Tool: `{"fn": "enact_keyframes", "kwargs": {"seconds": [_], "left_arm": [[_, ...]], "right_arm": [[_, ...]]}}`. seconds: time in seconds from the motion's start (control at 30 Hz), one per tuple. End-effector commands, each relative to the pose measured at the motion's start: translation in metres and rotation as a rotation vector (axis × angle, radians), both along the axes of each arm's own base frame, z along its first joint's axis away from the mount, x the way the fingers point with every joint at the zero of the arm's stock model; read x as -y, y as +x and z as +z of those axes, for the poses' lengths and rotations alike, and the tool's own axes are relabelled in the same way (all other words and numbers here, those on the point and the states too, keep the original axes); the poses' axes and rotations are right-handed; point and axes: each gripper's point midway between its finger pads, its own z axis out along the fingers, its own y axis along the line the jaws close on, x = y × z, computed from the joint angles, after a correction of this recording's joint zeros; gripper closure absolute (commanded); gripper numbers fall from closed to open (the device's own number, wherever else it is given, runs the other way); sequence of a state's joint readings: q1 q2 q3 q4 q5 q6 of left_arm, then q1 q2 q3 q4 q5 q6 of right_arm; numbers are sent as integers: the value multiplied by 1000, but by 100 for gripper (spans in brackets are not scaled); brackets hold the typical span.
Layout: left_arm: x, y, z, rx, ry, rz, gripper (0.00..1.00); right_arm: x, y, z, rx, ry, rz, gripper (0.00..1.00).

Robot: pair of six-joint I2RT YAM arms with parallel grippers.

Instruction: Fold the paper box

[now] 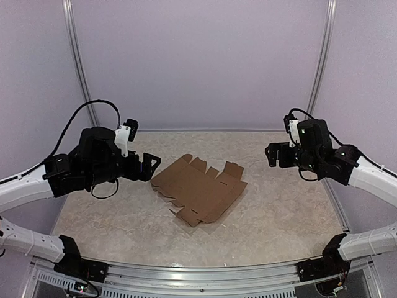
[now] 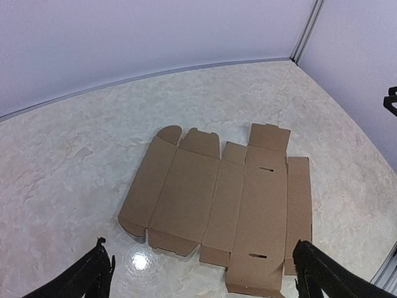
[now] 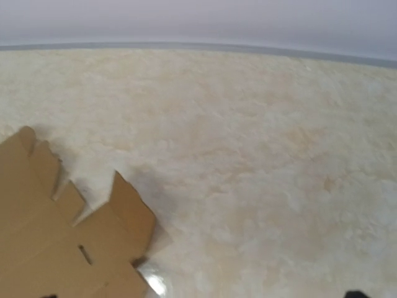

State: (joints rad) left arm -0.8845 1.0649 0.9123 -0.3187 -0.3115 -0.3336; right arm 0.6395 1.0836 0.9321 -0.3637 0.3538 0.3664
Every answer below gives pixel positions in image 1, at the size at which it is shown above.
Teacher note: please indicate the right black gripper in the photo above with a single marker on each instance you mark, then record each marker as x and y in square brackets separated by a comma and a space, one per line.
[273, 156]

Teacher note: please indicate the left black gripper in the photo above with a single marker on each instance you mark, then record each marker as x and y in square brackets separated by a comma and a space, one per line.
[147, 172]

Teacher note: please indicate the brown cardboard box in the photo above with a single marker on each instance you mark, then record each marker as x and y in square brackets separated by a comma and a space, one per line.
[201, 193]

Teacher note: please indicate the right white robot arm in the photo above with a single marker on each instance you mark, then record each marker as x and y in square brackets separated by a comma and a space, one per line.
[348, 166]

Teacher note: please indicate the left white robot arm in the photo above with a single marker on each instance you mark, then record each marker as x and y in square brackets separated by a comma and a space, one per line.
[56, 177]

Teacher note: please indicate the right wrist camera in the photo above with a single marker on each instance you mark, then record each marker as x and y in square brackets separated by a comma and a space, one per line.
[291, 128]

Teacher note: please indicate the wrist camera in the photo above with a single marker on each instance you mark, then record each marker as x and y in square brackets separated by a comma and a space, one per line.
[291, 128]
[124, 134]

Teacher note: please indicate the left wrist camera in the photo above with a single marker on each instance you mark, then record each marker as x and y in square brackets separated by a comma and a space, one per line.
[124, 134]

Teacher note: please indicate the front aluminium rail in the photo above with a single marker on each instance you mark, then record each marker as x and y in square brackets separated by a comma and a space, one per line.
[261, 280]

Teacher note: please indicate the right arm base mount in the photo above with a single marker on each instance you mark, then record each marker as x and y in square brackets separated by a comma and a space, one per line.
[330, 263]

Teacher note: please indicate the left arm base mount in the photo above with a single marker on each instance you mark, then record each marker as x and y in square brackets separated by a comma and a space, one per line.
[73, 264]

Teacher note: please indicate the right aluminium frame post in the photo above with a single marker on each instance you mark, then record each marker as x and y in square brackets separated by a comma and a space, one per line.
[323, 55]

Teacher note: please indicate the aluminium frame post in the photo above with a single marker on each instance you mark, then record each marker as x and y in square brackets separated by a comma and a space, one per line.
[323, 55]
[73, 41]

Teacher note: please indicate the left aluminium frame post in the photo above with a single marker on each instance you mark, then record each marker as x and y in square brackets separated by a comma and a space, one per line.
[73, 41]

